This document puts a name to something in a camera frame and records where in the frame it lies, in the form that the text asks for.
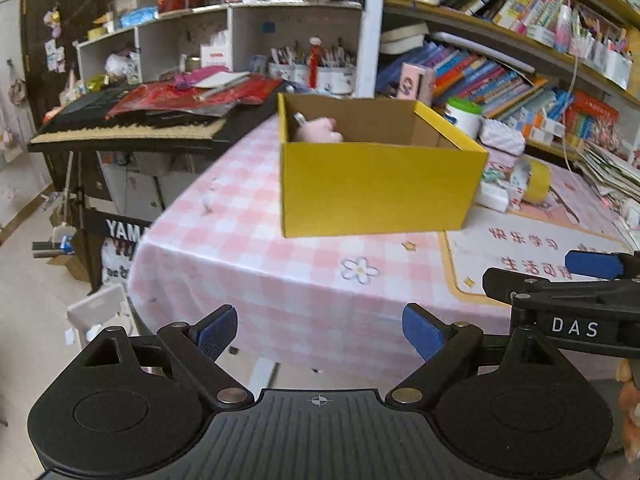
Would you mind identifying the yellow tape roll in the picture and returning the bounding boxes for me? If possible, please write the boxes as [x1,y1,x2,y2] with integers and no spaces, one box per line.
[510,156,552,204]

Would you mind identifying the wooden bookshelf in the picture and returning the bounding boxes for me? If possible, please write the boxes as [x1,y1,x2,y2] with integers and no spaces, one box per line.
[352,0,640,171]

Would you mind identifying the stack of papers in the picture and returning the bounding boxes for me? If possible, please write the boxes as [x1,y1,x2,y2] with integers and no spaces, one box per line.
[577,140,640,211]

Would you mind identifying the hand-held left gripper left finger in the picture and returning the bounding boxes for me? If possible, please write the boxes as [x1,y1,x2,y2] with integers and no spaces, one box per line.
[80,305,255,407]

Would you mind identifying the yellow cardboard box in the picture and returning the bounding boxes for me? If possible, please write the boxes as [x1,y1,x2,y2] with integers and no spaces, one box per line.
[277,92,489,238]

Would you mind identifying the white light bar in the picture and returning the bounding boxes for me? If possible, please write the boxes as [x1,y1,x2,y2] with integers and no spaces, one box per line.
[432,31,536,73]

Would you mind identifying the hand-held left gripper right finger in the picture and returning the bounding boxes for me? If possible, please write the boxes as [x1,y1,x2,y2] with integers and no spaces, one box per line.
[389,302,571,406]

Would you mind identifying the pink checkered tablecloth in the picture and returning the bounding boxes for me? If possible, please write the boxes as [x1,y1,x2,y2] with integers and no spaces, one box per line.
[127,110,640,386]

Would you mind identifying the pink plush pig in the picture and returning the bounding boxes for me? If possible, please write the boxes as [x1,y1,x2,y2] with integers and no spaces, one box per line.
[290,117,345,143]

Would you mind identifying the row of colourful books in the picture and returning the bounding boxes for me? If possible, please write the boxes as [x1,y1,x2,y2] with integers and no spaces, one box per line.
[377,42,576,121]

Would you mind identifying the red paper stack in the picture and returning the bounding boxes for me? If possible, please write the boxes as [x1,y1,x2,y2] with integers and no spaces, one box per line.
[107,72,283,118]

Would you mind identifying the white hanging cable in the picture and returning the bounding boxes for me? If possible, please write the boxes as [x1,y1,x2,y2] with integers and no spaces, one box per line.
[560,0,585,171]

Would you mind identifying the black electronic keyboard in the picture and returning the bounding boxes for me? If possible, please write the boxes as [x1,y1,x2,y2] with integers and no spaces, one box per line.
[27,85,281,153]

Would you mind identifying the small white box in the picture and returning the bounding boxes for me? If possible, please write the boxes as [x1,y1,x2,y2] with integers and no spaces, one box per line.
[475,182,511,212]

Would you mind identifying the person's right hand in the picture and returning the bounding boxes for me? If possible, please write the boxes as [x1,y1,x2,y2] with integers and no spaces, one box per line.
[616,357,640,461]

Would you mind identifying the white jar green lid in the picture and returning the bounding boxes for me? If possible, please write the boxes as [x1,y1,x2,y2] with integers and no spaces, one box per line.
[444,97,483,140]

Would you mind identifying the white pen holder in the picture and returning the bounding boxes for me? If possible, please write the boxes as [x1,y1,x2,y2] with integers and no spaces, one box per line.
[602,47,633,90]

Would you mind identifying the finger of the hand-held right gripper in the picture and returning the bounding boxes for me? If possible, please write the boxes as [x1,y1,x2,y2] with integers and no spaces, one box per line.
[565,250,640,281]
[482,267,640,311]

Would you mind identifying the orange white carton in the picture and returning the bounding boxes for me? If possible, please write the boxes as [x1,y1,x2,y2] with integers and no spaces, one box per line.
[520,107,563,134]
[505,117,553,147]

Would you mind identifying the red book box set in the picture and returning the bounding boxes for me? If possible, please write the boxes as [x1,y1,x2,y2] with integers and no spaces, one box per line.
[567,91,621,148]

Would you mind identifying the cream hardcover books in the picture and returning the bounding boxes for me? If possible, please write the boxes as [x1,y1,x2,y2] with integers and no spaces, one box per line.
[380,22,431,56]

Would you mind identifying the clear pen organizer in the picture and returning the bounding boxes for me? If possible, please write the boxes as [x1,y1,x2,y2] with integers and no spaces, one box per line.
[570,30,606,68]

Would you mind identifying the white cubby shelf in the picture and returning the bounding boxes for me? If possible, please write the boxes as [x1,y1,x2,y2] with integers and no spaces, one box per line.
[75,0,363,96]

